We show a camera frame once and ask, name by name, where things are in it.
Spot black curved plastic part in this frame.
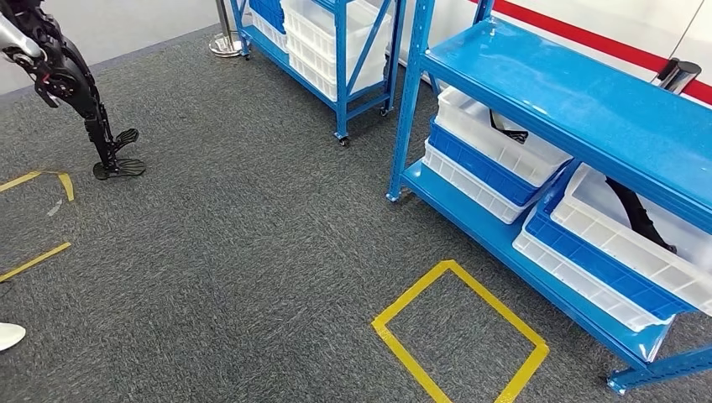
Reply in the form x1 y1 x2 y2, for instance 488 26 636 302
488 109 530 144
605 176 678 255

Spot yellow floor tape square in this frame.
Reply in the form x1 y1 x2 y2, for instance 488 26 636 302
0 169 75 283

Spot white plastic crate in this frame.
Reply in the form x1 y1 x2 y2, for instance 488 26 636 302
250 9 291 54
285 24 390 76
288 50 388 103
511 213 677 333
280 0 393 45
421 139 535 225
550 162 712 317
435 86 574 189

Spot red barrier belt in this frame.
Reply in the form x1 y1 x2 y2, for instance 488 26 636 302
467 0 668 73
683 79 712 107

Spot black humanoid robot legs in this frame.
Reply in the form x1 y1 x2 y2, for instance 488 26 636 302
0 0 147 181

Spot blue metal shelf rack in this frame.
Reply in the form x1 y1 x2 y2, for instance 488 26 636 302
228 0 407 148
386 0 712 396

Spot chrome stanchion post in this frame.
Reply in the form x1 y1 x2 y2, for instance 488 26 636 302
656 57 703 95
208 0 246 58

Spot white car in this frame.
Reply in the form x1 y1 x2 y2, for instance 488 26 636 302
384 0 712 107

